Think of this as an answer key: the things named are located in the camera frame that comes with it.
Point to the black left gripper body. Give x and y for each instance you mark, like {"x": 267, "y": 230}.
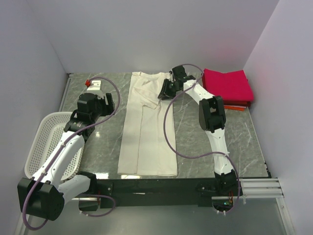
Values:
{"x": 102, "y": 109}

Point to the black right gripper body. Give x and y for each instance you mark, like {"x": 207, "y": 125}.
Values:
{"x": 169, "y": 89}

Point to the cream white t-shirt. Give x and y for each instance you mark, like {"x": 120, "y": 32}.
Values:
{"x": 144, "y": 151}

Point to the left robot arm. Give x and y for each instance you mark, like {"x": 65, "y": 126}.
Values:
{"x": 44, "y": 195}

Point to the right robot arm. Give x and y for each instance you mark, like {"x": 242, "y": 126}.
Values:
{"x": 212, "y": 120}

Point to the white perforated plastic basket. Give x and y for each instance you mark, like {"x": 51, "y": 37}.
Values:
{"x": 47, "y": 137}

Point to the pink folded t-shirt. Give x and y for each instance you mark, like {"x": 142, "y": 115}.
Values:
{"x": 234, "y": 107}

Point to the orange folded t-shirt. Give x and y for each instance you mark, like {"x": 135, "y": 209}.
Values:
{"x": 236, "y": 109}

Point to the magenta folded t-shirt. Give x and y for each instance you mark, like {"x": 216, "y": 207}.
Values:
{"x": 231, "y": 86}

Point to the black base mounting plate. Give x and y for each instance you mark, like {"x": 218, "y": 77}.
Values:
{"x": 166, "y": 192}

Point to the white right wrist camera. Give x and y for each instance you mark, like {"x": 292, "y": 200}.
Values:
{"x": 171, "y": 75}

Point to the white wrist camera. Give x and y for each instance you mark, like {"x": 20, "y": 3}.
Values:
{"x": 93, "y": 86}
{"x": 171, "y": 75}

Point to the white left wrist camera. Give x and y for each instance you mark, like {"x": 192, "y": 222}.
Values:
{"x": 93, "y": 86}

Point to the aluminium extrusion rail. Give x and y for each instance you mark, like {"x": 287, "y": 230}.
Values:
{"x": 261, "y": 188}

